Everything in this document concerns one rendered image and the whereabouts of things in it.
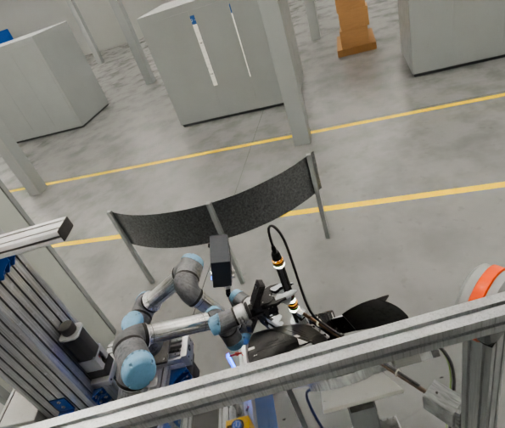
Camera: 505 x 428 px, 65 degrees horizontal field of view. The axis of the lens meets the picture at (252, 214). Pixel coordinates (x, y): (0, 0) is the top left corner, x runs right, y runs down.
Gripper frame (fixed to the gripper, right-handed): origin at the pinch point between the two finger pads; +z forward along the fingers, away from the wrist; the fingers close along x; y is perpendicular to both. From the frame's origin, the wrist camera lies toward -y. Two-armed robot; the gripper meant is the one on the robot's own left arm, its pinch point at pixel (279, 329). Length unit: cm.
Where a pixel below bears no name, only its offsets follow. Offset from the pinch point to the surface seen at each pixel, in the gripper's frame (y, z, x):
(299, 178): 147, -124, 23
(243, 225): 90, -144, 46
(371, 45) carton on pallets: 688, -407, 36
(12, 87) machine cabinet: 130, -1041, -31
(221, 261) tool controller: 12, -55, -7
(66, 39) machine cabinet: 289, -1008, -100
